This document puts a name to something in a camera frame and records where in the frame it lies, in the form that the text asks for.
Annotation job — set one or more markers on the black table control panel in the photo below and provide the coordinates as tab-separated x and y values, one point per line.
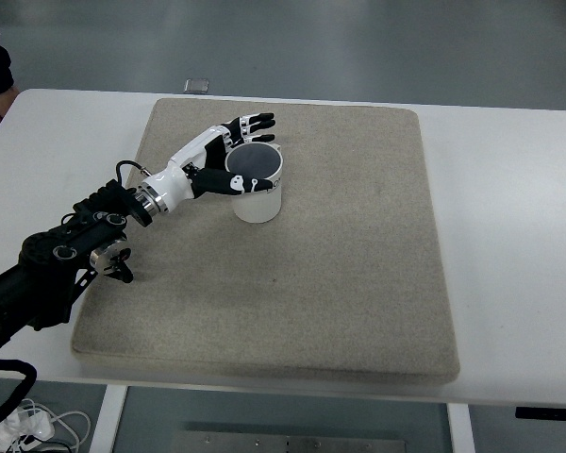
549	413

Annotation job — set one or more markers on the silver floor socket plate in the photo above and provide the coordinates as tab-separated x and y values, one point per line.
196	86

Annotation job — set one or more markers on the white table leg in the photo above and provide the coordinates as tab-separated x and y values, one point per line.
461	429
108	420

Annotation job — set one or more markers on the grey metal plate with screws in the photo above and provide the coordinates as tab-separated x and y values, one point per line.
287	443

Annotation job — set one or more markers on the white ribbed cup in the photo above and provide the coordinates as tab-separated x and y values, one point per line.
257	207

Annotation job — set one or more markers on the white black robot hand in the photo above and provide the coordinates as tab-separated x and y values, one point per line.
179	174

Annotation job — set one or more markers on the white power strip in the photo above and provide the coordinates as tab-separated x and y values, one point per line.
33	424

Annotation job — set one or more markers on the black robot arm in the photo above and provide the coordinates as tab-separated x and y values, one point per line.
42	264

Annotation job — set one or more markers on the beige felt mat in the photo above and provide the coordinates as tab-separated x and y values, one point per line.
273	292

